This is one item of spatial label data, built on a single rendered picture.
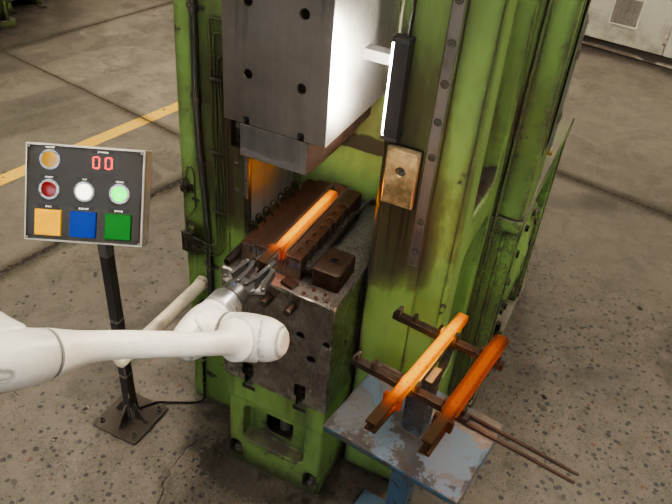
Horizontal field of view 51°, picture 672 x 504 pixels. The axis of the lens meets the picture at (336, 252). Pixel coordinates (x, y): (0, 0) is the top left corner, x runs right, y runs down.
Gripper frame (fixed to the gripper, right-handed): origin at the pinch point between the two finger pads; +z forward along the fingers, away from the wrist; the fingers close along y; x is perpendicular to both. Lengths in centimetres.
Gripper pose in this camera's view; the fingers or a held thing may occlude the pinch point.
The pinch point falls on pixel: (268, 259)
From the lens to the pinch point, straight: 198.4
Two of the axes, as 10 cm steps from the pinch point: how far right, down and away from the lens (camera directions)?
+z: 4.4, -5.2, 7.3
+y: 9.0, 3.2, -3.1
